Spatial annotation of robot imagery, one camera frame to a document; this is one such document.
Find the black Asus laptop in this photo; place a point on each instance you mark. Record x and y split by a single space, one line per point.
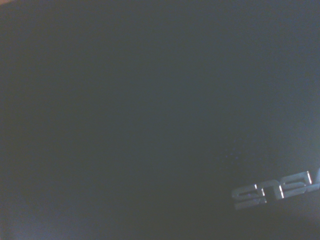
150 112

